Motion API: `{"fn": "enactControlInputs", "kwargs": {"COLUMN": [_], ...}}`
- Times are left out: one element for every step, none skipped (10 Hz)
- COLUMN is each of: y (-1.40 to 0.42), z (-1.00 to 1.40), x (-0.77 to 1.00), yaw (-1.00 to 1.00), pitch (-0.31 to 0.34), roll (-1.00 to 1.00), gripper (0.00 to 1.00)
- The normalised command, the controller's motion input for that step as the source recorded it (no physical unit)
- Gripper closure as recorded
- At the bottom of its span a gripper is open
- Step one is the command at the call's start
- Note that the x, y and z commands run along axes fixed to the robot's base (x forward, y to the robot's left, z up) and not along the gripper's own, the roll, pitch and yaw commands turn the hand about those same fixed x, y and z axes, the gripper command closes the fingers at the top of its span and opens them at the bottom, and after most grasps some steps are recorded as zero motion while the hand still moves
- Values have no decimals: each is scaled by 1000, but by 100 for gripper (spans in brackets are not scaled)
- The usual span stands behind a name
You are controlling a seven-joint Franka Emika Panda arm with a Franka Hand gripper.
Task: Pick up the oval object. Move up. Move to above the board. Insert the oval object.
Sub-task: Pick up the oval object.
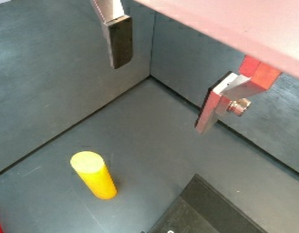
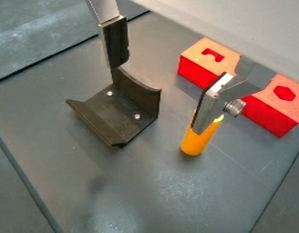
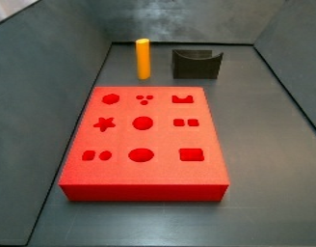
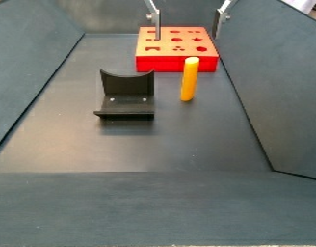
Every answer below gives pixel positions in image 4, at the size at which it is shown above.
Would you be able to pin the red shape sorter board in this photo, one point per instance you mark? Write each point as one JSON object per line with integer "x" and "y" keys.
{"x": 181, "y": 42}

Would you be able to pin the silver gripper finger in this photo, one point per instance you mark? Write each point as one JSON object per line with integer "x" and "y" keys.
{"x": 154, "y": 16}
{"x": 222, "y": 16}

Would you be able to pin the black curved holder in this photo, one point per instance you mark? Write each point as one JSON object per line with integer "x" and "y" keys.
{"x": 129, "y": 95}

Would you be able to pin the yellow oval peg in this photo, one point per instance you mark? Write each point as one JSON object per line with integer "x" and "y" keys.
{"x": 190, "y": 77}

